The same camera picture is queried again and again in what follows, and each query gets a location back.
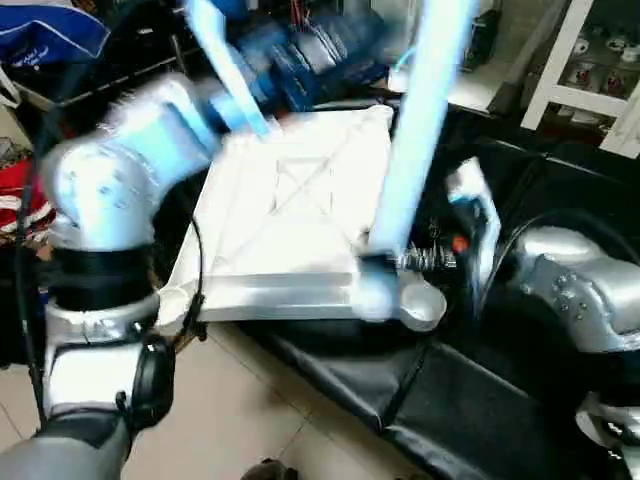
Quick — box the black work mat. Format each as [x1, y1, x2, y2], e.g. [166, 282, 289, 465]
[150, 90, 640, 480]

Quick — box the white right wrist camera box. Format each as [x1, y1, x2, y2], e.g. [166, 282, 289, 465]
[444, 157, 503, 303]

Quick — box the white drawer cabinet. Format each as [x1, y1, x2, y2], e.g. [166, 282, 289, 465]
[520, 0, 640, 161]

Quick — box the white plastic table leg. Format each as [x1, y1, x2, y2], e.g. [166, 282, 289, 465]
[353, 0, 480, 323]

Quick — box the white plastic table top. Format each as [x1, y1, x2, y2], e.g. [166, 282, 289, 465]
[155, 104, 449, 333]

